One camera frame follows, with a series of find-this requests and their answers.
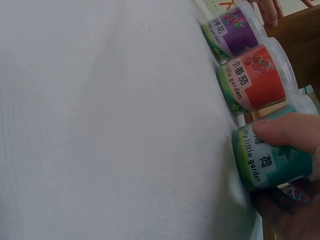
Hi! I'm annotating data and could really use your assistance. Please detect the person's right hand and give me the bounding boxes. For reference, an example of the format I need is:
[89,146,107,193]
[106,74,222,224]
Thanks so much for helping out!
[251,112,320,240]

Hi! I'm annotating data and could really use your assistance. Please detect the person's left hand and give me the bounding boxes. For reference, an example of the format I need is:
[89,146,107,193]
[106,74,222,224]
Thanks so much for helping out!
[246,0,320,29]

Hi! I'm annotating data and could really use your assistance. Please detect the teal label plant can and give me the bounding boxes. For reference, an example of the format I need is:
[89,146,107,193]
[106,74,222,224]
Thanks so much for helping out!
[231,104,319,193]

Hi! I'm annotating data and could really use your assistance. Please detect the brown wooden box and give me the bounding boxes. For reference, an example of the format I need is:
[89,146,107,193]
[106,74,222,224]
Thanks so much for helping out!
[263,4,320,97]

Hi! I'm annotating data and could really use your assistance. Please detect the red label plant can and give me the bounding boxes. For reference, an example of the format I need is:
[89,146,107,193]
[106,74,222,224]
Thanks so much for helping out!
[215,37,293,116]

